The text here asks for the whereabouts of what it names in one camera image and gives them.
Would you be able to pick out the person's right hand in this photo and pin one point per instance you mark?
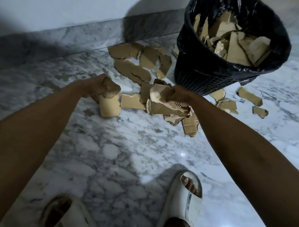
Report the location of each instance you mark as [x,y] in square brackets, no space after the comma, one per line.
[181,96]

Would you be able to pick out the black bin with liner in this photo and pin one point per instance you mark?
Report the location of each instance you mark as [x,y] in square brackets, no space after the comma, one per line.
[198,84]

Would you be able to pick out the person's right white sandal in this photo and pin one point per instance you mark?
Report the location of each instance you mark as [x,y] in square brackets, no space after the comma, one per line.
[184,203]

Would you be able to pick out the person's right forearm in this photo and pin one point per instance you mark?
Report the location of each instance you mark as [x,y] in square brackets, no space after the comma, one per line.
[252,163]

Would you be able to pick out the person's left forearm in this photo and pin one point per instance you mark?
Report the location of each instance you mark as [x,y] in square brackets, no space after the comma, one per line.
[30,145]

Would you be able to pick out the brown paper pieces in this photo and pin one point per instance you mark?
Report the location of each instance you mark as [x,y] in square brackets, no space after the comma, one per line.
[133,70]

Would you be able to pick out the person's left hand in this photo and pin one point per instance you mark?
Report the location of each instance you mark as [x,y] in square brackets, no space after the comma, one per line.
[95,85]

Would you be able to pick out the person's left white sandal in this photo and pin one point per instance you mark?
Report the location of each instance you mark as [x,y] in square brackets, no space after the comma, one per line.
[67,215]

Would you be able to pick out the person's white sandal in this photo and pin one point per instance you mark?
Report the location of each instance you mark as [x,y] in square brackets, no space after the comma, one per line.
[67,215]
[184,203]

